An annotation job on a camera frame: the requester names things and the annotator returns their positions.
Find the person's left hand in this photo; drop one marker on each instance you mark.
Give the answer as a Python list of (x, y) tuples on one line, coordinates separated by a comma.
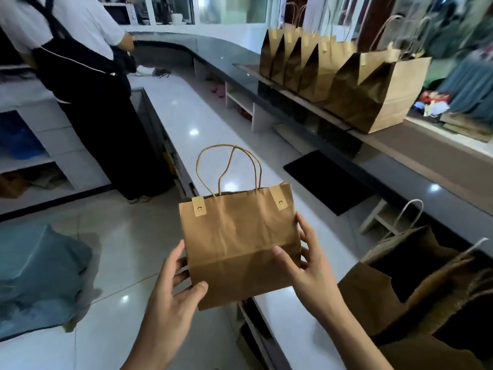
[(169, 312)]

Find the person's right hand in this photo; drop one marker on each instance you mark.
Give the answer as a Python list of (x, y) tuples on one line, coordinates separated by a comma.
[(312, 281)]

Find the single tan tape strip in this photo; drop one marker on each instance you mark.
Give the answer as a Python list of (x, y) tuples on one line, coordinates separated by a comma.
[(199, 206), (279, 198)]

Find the white support panel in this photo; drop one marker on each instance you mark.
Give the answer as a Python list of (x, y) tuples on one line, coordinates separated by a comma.
[(377, 219)]

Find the black floor mat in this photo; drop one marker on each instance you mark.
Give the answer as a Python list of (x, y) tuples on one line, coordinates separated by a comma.
[(327, 181)]

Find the teal fabric covered chair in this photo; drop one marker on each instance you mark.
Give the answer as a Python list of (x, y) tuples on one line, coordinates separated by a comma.
[(38, 277)]

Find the brown table runner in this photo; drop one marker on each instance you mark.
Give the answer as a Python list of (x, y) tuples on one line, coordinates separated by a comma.
[(431, 154)]

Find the white storage shelf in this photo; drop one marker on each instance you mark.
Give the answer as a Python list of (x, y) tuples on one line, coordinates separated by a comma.
[(69, 162)]

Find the blue skirted table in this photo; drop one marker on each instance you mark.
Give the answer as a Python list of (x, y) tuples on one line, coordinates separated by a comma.
[(470, 88)]

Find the white framed glass partition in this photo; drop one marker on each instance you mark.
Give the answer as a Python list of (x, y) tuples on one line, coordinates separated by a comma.
[(231, 7)]

